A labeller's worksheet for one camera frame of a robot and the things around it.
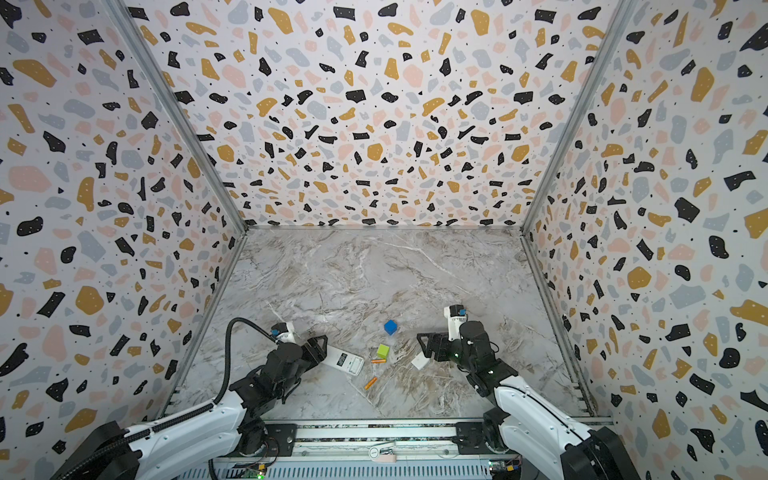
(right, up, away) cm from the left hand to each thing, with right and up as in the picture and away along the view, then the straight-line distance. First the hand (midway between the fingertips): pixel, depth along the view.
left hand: (323, 338), depth 85 cm
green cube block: (+17, -5, +3) cm, 18 cm away
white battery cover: (+28, -7, +3) cm, 29 cm away
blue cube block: (+19, +1, +10) cm, 21 cm away
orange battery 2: (+13, -13, -1) cm, 18 cm away
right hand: (+29, +2, -1) cm, 29 cm away
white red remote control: (+6, -7, +1) cm, 9 cm away
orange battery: (+15, -7, +3) cm, 17 cm away
